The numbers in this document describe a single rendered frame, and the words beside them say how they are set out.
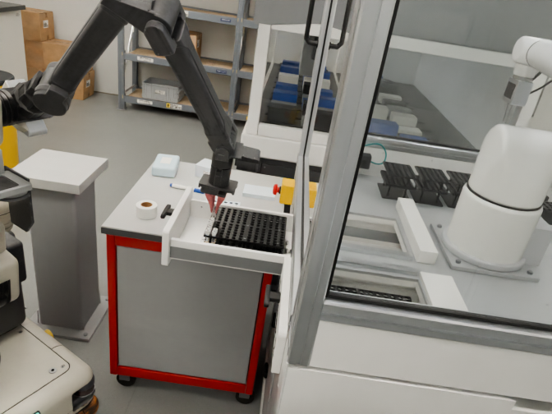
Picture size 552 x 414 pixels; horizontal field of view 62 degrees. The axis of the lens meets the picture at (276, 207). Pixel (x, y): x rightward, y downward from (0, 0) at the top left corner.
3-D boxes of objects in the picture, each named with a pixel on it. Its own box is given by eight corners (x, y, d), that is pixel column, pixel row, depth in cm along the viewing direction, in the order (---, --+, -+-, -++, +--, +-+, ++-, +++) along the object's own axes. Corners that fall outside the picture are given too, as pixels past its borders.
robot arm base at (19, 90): (39, 86, 120) (-7, 91, 111) (53, 72, 115) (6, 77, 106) (54, 117, 121) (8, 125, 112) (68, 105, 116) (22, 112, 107)
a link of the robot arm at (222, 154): (221, 120, 120) (215, 147, 116) (265, 129, 121) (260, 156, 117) (218, 147, 130) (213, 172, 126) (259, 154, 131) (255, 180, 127)
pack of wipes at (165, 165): (175, 178, 187) (175, 168, 185) (150, 176, 186) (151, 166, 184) (179, 164, 200) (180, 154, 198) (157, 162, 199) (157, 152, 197)
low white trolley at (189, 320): (106, 392, 183) (100, 225, 148) (153, 295, 238) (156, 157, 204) (251, 413, 183) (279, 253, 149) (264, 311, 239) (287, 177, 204)
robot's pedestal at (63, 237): (21, 332, 203) (-2, 174, 169) (54, 290, 230) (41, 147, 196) (89, 342, 204) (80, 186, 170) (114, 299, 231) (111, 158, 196)
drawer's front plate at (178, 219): (161, 265, 124) (162, 231, 119) (186, 215, 150) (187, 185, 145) (167, 267, 124) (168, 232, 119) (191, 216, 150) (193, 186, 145)
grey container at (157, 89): (140, 98, 500) (141, 82, 492) (149, 91, 527) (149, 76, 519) (177, 103, 500) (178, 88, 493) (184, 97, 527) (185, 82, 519)
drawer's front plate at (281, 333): (270, 374, 96) (278, 333, 91) (278, 289, 122) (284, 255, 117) (278, 375, 96) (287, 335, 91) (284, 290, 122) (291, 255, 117)
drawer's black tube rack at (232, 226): (201, 254, 128) (203, 234, 126) (213, 223, 144) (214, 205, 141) (281, 266, 129) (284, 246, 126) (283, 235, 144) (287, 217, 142)
